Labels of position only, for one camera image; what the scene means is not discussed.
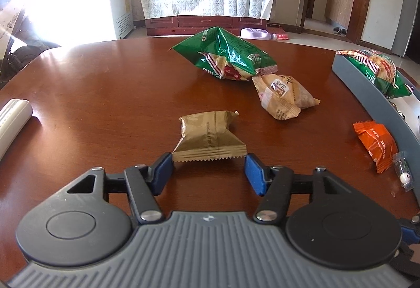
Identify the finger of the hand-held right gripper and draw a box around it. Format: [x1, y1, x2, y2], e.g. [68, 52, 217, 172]
[401, 215, 420, 244]

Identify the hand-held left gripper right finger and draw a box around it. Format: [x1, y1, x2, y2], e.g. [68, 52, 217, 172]
[244, 153, 356, 222]

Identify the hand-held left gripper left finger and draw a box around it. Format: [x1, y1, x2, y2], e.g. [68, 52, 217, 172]
[66, 152, 173, 223]

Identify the gold snack packet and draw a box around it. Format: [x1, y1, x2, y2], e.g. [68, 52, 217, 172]
[172, 110, 247, 163]

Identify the small clear candy packet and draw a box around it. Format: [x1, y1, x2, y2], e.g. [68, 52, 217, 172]
[393, 151, 413, 192]

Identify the tan pastry packet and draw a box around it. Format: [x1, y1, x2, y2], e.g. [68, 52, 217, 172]
[252, 74, 321, 121]

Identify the orange snack packet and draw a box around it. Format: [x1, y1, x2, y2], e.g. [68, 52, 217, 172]
[353, 121, 399, 174]

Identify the large green snack bag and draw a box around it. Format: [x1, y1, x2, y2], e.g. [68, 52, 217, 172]
[169, 26, 279, 81]

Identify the grey cardboard box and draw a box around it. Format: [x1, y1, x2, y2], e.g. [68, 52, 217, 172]
[331, 51, 420, 210]

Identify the colourful striped snack bag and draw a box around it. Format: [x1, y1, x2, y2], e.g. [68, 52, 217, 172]
[335, 49, 412, 99]

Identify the purple white detergent bottle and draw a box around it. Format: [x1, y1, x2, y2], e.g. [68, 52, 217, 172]
[240, 27, 274, 41]

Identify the red plastic item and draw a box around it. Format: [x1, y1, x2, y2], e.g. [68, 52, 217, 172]
[267, 24, 289, 41]

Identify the wooden television cabinet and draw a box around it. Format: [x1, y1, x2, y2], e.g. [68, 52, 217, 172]
[146, 14, 271, 37]

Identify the white remote control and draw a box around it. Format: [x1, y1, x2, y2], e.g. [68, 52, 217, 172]
[0, 98, 33, 161]

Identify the black scooter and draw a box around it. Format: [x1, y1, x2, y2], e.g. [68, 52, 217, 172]
[0, 35, 61, 85]

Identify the wooden kitchen cabinet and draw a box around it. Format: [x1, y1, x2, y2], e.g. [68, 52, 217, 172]
[325, 0, 356, 29]

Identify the grey refrigerator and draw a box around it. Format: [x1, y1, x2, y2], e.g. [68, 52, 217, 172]
[392, 0, 420, 57]

